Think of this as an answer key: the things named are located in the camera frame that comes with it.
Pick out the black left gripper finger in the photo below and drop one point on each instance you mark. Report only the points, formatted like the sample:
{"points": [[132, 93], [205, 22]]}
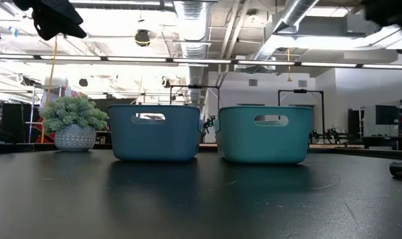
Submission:
{"points": [[51, 31]]}

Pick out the blue plastic bin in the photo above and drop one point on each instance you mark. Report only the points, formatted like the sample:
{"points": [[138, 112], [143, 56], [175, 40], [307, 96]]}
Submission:
{"points": [[154, 142]]}

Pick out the teal plastic bin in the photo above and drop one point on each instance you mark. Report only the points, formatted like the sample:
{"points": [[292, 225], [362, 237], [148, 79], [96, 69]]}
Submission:
{"points": [[264, 146]]}

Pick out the silver Energizer AA battery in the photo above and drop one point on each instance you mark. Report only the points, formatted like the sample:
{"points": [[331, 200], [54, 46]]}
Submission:
{"points": [[401, 170]]}

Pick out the black background robot arm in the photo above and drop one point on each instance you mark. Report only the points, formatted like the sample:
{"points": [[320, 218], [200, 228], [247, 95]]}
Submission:
{"points": [[333, 134], [208, 124]]}

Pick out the long ceiling light bar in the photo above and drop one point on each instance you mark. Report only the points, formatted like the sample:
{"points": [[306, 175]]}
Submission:
{"points": [[134, 59], [327, 64]]}

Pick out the black ceiling dome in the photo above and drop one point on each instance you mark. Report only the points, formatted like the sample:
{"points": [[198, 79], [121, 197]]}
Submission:
{"points": [[142, 38]]}

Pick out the black monitor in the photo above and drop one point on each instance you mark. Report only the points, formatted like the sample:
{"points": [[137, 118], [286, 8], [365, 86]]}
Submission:
{"points": [[386, 114], [121, 101]]}

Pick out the green succulent in patterned pot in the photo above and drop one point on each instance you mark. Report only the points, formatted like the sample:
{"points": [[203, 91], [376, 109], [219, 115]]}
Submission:
{"points": [[75, 137]]}

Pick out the corrugated silver ventilation duct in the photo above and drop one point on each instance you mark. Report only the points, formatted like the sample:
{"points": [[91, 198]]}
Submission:
{"points": [[192, 33]]}

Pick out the black rig frame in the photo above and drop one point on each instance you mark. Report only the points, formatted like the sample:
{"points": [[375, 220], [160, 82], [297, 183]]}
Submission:
{"points": [[194, 86], [300, 90]]}

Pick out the smooth silver ventilation duct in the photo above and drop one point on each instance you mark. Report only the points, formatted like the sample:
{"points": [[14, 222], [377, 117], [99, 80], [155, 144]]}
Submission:
{"points": [[287, 20]]}

